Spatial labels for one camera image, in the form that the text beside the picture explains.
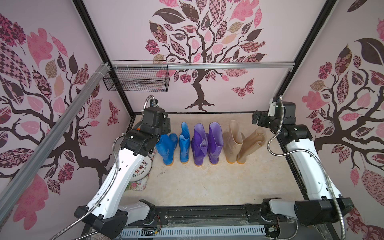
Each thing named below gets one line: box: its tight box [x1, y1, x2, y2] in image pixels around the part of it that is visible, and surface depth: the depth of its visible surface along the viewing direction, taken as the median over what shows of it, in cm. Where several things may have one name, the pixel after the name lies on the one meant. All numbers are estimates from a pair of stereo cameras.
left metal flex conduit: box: [50, 95, 155, 240], surface depth 38 cm
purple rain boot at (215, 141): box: [207, 122, 224, 164], surface depth 82 cm
